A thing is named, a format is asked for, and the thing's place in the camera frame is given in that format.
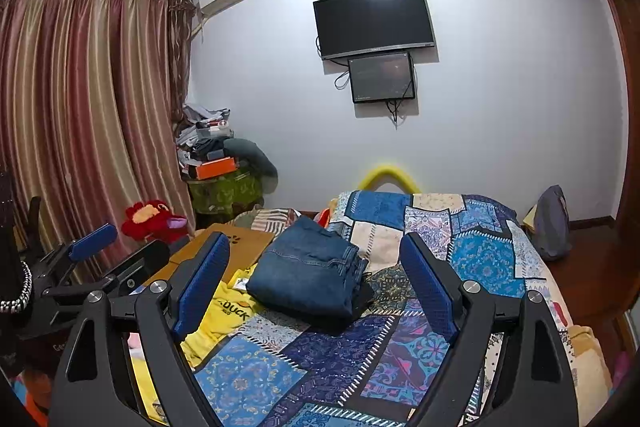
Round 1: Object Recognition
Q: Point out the striped cloth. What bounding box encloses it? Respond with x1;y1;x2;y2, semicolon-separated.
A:
235;207;302;236

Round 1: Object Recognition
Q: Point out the blue patchwork blanket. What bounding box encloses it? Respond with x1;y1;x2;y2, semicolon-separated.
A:
192;191;576;427

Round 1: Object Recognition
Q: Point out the small wall monitor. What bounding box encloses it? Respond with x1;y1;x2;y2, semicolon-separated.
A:
348;52;417;104

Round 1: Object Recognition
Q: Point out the yellow duck print cloth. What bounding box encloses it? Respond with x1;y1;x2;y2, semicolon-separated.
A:
127;267;266;427

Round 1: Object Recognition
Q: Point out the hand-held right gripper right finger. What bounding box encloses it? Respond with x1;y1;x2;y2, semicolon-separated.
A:
398;232;581;427

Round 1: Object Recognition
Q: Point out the red plush toy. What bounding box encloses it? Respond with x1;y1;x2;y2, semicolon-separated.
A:
121;199;190;244

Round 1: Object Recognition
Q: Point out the black wall television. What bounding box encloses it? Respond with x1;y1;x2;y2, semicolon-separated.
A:
313;0;436;62

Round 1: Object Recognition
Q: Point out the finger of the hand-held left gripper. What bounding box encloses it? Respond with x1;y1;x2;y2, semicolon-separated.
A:
102;239;172;297
30;223;120;280

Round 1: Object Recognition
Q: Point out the brown cardboard box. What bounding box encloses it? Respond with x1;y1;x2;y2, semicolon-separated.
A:
145;222;277;294

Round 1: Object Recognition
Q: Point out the orange box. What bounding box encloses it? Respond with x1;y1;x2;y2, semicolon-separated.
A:
195;157;237;180

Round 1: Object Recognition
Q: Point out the cream printed bedsheet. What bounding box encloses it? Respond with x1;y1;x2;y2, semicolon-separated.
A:
565;324;614;404

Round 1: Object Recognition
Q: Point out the pile of clutter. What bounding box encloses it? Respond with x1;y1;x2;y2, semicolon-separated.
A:
175;104;236;168

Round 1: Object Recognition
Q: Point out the grey bag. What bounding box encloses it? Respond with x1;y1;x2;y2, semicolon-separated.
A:
531;185;574;262

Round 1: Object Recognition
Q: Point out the yellow foam tube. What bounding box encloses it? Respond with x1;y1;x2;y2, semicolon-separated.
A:
359;163;421;194

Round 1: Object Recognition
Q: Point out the grey cloth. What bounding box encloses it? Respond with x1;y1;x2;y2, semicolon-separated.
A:
222;138;279;196

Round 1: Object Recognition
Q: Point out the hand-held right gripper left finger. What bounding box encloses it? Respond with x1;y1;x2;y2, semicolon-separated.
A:
47;231;232;427

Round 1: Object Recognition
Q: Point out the striped pink curtain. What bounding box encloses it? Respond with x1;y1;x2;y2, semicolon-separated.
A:
0;0;195;260

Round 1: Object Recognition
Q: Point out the green patterned cloth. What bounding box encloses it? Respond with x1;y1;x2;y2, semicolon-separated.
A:
187;174;264;216

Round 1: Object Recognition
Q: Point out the blue denim jacket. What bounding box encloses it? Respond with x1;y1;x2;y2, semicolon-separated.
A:
245;215;370;319

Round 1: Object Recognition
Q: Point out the brown wooden door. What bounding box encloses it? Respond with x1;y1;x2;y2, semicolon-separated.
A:
596;0;640;325

